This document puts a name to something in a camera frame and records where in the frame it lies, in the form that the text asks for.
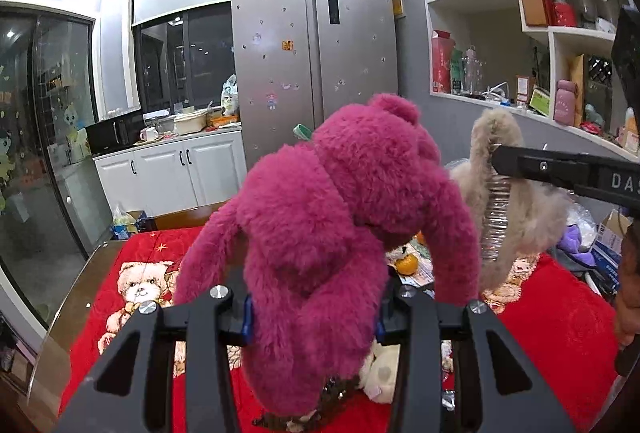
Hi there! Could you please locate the printed plastic bag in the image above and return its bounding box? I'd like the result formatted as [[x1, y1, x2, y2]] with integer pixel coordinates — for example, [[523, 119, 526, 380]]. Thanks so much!
[[221, 74, 240, 116]]

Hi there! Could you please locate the purple plush toy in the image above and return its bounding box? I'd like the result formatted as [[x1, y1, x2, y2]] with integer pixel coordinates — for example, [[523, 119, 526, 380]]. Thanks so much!
[[559, 224, 596, 259]]

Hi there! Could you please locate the red gift box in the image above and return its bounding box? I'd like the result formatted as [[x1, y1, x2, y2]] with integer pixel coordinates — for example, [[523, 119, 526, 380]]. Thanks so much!
[[431, 30, 456, 94]]

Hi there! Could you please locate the silver refrigerator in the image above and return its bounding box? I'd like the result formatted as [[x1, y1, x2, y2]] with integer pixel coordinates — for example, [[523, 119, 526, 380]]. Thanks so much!
[[230, 0, 401, 171]]

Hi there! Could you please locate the person's right hand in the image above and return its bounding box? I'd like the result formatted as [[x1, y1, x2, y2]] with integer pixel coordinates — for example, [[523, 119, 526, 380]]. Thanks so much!
[[614, 220, 640, 349]]

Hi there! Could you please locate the red canister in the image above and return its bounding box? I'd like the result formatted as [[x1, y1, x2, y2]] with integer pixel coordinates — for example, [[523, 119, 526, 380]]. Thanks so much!
[[550, 0, 578, 28]]

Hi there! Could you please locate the red printed blanket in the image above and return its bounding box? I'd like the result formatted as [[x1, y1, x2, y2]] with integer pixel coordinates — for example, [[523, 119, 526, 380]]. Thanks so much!
[[59, 228, 621, 433]]

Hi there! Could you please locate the clear plastic bag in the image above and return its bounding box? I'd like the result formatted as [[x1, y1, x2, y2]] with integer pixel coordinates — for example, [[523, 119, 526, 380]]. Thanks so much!
[[565, 203, 598, 239]]

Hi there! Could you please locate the black microwave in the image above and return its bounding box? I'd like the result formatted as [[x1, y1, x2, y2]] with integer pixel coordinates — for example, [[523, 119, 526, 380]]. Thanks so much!
[[85, 109, 146, 156]]

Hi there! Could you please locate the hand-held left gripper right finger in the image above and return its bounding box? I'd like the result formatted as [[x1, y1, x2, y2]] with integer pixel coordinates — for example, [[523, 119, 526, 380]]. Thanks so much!
[[375, 285, 576, 433]]

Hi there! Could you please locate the glass sliding door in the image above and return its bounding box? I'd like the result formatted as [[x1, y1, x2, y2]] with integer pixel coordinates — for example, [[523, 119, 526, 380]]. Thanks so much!
[[0, 8, 113, 324]]

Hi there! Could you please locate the white bowl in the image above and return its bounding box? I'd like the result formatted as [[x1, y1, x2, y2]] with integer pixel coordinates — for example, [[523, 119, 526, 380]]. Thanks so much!
[[172, 109, 208, 135]]

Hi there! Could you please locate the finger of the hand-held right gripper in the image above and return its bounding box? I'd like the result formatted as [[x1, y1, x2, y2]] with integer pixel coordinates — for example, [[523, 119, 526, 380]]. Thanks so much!
[[492, 144, 618, 194]]

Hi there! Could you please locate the white kitchen cabinet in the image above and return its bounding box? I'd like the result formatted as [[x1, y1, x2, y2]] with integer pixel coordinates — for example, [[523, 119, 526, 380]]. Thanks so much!
[[94, 128, 248, 219]]

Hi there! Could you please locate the brown hedgehog plush toy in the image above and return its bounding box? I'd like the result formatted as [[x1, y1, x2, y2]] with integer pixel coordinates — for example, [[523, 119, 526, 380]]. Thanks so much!
[[252, 375, 363, 431]]

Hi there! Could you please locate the pink plush bear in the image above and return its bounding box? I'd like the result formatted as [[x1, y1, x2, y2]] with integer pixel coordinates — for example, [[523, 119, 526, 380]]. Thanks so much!
[[172, 94, 481, 419]]

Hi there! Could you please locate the brown cardboard box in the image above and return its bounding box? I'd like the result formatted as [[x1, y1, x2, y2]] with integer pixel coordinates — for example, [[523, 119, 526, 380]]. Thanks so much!
[[517, 0, 551, 28]]

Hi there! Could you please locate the tissue box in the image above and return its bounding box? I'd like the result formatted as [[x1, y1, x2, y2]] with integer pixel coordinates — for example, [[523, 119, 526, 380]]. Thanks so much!
[[110, 205, 148, 241]]

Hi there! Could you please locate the blue white box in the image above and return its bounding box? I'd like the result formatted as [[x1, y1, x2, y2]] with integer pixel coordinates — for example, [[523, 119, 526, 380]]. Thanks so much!
[[592, 210, 626, 284]]

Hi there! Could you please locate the green box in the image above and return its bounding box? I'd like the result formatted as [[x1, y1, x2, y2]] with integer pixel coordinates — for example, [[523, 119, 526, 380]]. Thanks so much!
[[450, 48, 466, 94]]

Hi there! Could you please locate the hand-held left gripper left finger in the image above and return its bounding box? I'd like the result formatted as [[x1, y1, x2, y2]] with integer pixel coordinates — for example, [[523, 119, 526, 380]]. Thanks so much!
[[59, 285, 256, 433]]

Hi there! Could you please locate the beige plush dog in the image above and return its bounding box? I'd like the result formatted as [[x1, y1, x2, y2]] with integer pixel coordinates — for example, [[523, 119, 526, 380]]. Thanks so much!
[[450, 108, 571, 291]]

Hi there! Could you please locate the dark window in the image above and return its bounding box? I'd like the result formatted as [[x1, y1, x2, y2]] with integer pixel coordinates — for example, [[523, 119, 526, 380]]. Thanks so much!
[[131, 3, 236, 118]]

